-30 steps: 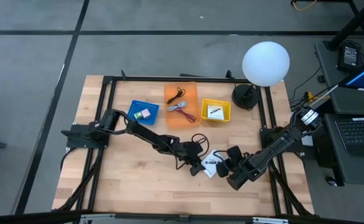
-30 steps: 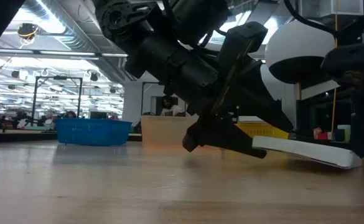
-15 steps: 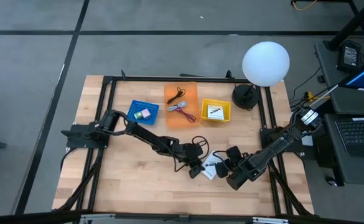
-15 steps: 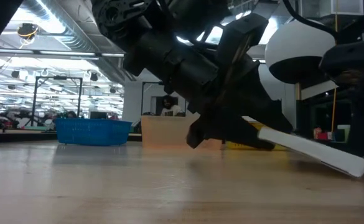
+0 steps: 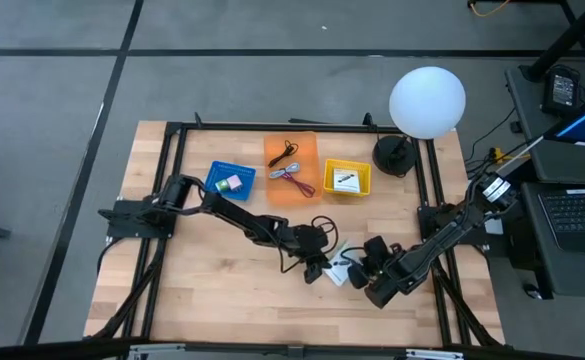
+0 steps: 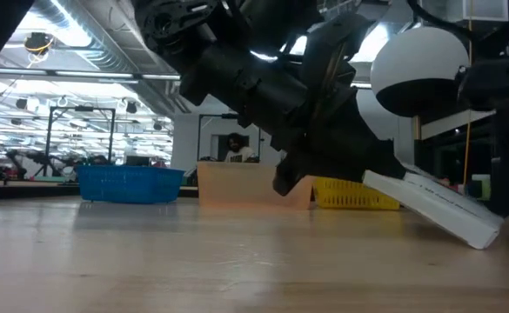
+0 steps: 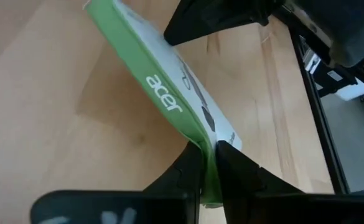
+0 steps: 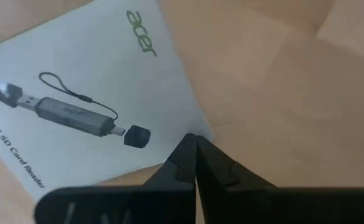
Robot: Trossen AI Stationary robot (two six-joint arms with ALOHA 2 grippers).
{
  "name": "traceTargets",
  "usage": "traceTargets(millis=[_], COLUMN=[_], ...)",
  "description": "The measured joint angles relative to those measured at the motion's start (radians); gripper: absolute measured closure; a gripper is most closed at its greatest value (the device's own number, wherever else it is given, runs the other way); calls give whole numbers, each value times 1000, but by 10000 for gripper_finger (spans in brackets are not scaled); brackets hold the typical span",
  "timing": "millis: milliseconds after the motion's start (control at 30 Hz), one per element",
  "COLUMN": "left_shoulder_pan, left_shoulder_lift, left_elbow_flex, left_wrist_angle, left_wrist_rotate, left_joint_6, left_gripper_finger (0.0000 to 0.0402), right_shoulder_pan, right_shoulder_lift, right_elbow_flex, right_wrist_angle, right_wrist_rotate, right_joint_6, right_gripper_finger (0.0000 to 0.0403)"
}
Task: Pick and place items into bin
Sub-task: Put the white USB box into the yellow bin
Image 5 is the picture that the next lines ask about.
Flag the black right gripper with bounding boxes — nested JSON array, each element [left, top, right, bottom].
[[346, 251, 414, 310]]

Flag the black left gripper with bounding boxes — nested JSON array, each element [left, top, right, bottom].
[[290, 223, 335, 286]]

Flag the white card black print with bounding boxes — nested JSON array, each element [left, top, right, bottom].
[[323, 242, 362, 288]]

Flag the pink braided cable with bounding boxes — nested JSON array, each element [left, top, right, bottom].
[[280, 171, 317, 199]]

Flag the white product box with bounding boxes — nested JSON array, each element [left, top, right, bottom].
[[332, 168, 362, 194]]

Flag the light blue braided cable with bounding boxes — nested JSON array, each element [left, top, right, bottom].
[[268, 162, 302, 180]]

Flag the black cable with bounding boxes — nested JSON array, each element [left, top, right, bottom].
[[267, 139, 300, 169]]

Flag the orange translucent plastic bin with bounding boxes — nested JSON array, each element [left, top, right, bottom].
[[263, 130, 324, 208]]

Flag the yellow plastic bin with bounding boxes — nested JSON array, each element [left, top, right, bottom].
[[322, 158, 373, 198]]

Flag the blue plastic bin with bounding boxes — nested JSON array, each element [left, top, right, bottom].
[[204, 159, 257, 203]]

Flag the black lamp base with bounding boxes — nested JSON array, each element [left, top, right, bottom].
[[371, 133, 419, 178]]

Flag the white globe lamp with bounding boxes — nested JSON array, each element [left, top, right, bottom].
[[388, 65, 468, 141]]

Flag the black laptop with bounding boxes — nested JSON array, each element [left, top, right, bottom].
[[520, 181, 585, 297]]

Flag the grey side desk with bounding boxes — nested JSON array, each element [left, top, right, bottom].
[[486, 66, 585, 302]]

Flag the black power adapter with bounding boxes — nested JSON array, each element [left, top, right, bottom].
[[541, 64, 584, 119]]

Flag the black stand leg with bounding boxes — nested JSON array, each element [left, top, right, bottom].
[[520, 0, 585, 84]]

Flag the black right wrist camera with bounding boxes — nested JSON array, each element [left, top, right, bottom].
[[363, 235, 395, 263]]

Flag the black table frame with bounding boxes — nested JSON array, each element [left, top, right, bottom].
[[84, 111, 506, 360]]

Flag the yellow hanging cable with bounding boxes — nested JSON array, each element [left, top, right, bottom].
[[468, 0, 512, 19]]

